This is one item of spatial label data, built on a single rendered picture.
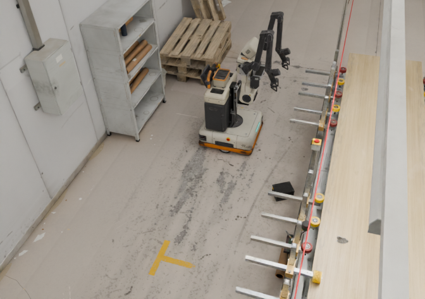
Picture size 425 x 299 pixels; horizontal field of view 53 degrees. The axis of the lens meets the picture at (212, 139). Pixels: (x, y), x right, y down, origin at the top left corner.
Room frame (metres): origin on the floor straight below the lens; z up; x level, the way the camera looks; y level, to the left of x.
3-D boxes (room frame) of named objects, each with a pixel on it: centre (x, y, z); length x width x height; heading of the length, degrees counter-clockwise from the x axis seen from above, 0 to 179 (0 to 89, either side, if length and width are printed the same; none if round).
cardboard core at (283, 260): (2.24, -0.61, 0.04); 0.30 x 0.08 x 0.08; 160
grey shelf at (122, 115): (4.58, 0.99, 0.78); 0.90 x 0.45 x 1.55; 160
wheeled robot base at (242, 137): (4.09, -0.24, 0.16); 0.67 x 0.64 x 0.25; 70
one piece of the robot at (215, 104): (4.12, -0.16, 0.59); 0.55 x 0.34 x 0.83; 160
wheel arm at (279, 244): (1.88, -0.46, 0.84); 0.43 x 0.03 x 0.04; 70
